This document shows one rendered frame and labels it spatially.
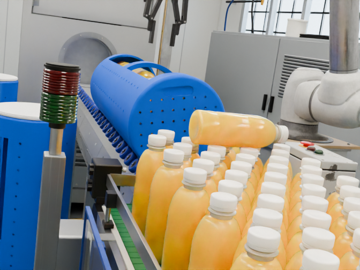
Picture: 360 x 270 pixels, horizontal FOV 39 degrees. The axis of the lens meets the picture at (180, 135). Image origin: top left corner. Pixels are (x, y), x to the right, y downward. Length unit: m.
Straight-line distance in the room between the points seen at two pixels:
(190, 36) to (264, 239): 6.56
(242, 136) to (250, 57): 3.03
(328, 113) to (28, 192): 1.08
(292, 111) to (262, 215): 1.38
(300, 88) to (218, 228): 1.35
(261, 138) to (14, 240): 0.94
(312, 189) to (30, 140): 1.00
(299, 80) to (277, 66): 1.76
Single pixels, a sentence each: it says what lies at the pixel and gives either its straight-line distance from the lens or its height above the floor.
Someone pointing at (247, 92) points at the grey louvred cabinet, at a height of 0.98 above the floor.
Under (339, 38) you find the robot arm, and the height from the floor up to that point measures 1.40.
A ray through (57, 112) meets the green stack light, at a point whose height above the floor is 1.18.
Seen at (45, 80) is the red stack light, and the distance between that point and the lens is 0.89.
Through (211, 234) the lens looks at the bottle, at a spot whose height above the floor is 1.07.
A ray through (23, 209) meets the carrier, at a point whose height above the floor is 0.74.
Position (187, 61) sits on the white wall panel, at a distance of 7.12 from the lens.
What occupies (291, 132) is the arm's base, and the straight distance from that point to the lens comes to 2.04.
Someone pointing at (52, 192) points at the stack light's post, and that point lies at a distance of 0.93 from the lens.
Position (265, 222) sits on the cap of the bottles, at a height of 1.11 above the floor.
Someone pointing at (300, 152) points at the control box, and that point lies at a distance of 1.29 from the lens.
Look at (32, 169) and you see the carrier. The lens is 1.65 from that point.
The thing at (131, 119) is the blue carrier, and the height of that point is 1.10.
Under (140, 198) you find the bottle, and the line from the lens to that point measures 1.10.
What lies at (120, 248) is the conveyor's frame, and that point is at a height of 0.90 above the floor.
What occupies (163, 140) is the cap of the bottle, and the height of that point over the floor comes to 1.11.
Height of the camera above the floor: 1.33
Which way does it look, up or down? 11 degrees down
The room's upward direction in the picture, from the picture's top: 8 degrees clockwise
